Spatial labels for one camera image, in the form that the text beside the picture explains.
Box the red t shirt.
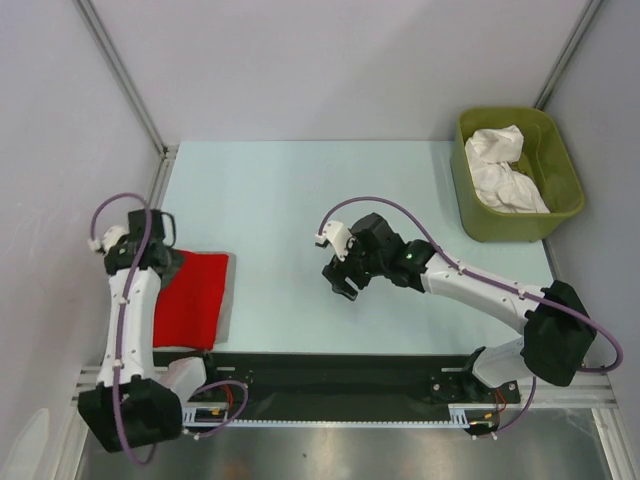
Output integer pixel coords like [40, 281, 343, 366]
[153, 250, 231, 350]

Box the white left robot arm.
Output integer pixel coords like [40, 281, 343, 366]
[78, 209, 221, 453]

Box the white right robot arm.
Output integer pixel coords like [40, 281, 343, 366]
[315, 213, 596, 401]

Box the light blue table mat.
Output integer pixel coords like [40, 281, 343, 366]
[161, 141, 554, 355]

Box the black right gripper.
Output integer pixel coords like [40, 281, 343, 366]
[322, 232, 386, 301]

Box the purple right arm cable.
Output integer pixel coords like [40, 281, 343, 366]
[317, 197, 625, 439]

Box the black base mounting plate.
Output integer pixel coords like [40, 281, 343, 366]
[199, 352, 523, 422]

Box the white crumpled t shirt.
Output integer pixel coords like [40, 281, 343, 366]
[465, 125, 549, 214]

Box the green plastic bin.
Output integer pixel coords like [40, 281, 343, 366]
[451, 107, 585, 242]

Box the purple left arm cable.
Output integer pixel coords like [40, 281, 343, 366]
[89, 192, 249, 465]

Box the folded grey t shirt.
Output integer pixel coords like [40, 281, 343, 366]
[177, 250, 236, 351]

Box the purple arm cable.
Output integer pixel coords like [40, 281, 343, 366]
[89, 192, 249, 465]
[317, 197, 625, 439]

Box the white slotted cable duct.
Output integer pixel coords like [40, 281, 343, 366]
[182, 407, 470, 429]

